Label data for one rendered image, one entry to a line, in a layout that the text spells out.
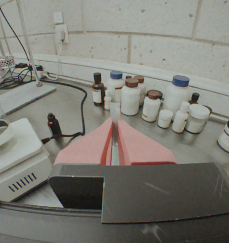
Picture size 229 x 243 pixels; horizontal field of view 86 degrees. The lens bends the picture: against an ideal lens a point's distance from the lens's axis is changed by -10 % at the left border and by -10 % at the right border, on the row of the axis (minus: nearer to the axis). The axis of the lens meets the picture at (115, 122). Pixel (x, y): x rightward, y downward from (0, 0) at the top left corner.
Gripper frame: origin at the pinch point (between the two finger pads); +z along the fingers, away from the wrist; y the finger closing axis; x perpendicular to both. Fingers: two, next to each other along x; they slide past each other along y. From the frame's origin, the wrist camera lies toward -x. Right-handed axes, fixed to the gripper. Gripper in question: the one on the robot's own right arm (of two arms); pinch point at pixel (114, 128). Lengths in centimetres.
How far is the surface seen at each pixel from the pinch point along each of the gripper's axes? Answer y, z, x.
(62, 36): 26, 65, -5
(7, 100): 45, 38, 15
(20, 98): 40, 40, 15
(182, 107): -17.4, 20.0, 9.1
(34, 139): 14.5, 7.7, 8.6
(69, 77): 24, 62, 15
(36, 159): 13.5, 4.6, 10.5
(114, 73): 0.3, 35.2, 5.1
